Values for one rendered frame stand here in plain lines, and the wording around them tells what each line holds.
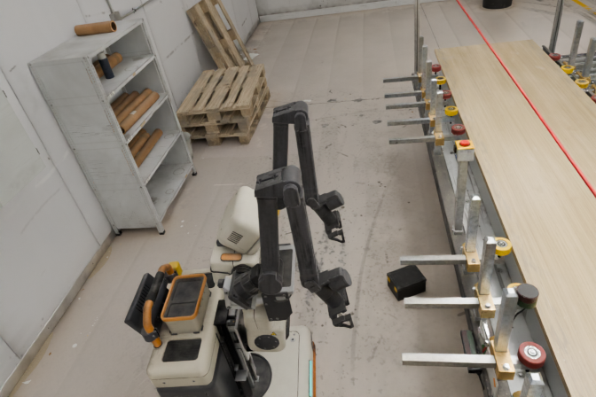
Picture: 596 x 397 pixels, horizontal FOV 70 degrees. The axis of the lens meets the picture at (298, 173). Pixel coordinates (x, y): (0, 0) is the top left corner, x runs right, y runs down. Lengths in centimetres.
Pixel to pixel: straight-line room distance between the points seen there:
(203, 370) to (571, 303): 137
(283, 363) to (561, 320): 129
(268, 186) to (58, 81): 241
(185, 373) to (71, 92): 215
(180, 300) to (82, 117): 185
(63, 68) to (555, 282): 300
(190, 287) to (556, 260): 150
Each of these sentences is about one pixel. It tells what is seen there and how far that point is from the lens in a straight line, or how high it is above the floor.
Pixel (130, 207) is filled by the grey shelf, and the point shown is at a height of 30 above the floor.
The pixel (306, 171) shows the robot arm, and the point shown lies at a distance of 166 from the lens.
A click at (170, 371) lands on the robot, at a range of 189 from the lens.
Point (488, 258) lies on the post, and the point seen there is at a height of 106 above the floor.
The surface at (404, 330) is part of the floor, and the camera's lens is 278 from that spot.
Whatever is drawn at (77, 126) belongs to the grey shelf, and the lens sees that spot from 348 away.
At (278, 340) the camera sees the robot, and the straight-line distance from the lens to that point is 191.
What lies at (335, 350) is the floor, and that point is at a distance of 272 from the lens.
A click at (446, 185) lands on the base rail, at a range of 264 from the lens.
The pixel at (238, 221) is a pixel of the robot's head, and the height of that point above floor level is 138.
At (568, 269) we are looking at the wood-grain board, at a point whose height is 90.
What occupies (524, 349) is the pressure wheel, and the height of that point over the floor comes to 90.
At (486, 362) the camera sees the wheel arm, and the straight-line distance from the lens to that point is 170.
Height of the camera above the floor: 228
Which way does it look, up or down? 34 degrees down
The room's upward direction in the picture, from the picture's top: 10 degrees counter-clockwise
